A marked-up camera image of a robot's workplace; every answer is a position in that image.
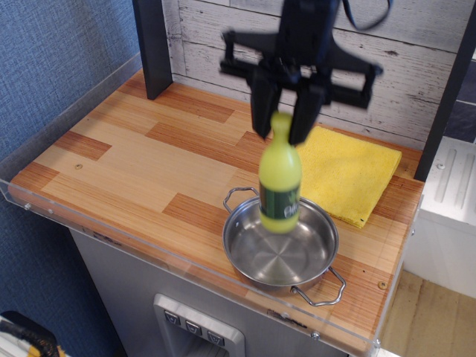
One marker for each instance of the yellow olive oil bottle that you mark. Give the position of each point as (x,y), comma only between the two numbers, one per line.
(280,175)

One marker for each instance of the silver dispenser button panel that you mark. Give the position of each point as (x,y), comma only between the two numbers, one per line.
(188,332)

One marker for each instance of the grey toy fridge cabinet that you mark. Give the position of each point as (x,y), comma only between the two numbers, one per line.
(128,282)

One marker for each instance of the black frame post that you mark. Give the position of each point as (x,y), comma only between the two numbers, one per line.
(154,48)
(455,80)

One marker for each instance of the yellow black object corner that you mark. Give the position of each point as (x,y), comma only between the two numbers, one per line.
(20,341)

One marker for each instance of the clear acrylic table guard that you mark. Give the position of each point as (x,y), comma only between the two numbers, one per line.
(153,174)

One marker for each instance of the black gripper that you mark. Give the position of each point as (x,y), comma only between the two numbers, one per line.
(303,57)

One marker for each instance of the yellow folded towel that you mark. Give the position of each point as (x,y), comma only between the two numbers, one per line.
(345,176)

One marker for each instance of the black left frame post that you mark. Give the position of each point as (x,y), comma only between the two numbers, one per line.
(154,48)

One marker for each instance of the black right frame post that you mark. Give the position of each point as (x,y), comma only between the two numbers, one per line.
(455,80)

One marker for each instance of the white toy sink unit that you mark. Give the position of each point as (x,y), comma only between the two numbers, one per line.
(441,247)

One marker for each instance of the stainless steel pot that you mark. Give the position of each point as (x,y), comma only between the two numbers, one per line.
(280,263)

